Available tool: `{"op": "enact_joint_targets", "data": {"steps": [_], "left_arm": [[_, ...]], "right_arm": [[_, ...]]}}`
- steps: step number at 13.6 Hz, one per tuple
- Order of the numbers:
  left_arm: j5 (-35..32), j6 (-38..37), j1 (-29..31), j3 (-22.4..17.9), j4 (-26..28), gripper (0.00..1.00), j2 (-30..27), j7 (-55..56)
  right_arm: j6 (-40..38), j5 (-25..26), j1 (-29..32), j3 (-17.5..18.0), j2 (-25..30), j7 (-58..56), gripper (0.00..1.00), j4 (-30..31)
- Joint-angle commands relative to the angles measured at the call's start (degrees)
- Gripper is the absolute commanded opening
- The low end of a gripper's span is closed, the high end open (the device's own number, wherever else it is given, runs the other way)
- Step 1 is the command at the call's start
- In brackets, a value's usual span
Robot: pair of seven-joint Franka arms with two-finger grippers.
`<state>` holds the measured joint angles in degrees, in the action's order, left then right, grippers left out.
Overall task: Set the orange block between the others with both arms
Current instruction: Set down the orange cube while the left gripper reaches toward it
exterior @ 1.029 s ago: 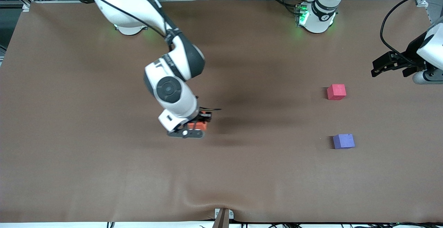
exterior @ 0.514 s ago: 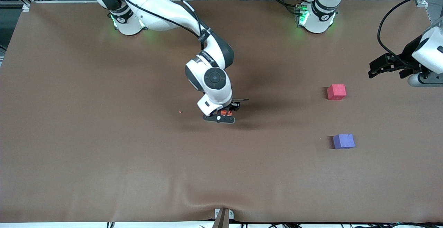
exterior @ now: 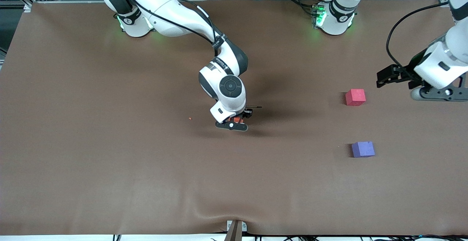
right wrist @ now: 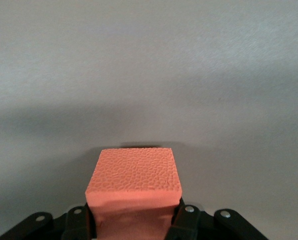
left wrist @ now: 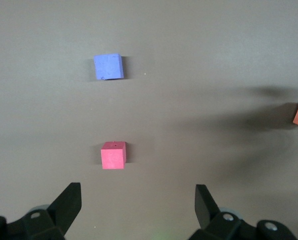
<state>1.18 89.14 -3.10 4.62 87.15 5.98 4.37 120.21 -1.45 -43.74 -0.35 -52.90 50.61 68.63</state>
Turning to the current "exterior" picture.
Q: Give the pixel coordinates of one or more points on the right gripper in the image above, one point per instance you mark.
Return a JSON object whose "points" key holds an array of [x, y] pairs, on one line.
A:
{"points": [[247, 113]]}

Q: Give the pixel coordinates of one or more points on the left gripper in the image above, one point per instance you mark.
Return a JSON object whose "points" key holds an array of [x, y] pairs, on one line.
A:
{"points": [[412, 68]]}

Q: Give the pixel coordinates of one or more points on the orange foam block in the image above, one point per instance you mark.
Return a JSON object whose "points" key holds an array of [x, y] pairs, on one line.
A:
{"points": [[237, 119]]}

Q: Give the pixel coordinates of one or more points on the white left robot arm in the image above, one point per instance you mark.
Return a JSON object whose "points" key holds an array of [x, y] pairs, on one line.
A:
{"points": [[340, 14]]}

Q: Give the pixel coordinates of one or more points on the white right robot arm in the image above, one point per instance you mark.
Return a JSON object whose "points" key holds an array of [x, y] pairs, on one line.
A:
{"points": [[172, 14]]}

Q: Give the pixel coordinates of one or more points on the brown table mat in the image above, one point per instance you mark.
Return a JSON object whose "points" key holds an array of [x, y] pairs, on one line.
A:
{"points": [[234, 168]]}

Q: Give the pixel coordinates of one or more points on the red foam block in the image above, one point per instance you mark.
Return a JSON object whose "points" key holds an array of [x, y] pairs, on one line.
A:
{"points": [[355, 97]]}

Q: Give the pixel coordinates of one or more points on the purple foam block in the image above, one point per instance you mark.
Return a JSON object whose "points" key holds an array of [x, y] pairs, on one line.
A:
{"points": [[363, 149]]}

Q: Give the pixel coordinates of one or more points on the white mat corner bracket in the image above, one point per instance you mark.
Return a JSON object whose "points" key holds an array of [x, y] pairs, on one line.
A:
{"points": [[27, 7], [442, 2]]}

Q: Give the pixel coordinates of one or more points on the grey metal clamp bracket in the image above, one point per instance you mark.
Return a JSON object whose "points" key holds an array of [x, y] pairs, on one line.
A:
{"points": [[236, 230]]}

